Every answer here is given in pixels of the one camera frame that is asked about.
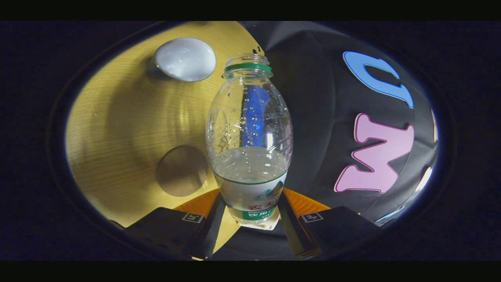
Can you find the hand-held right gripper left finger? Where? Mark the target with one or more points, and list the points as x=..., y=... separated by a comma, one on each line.
x=209, y=231

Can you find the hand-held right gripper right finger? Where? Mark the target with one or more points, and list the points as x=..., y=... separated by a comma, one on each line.
x=291, y=231

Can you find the round brown coaster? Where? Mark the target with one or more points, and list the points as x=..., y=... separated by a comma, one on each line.
x=182, y=171

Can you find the clear plastic water bottle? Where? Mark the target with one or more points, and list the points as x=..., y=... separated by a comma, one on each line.
x=248, y=129

